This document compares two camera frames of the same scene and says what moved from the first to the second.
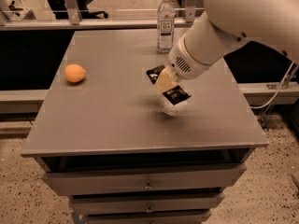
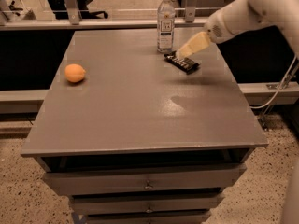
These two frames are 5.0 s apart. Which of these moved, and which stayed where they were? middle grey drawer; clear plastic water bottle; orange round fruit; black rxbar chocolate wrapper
Moved: black rxbar chocolate wrapper
Stayed: orange round fruit; middle grey drawer; clear plastic water bottle
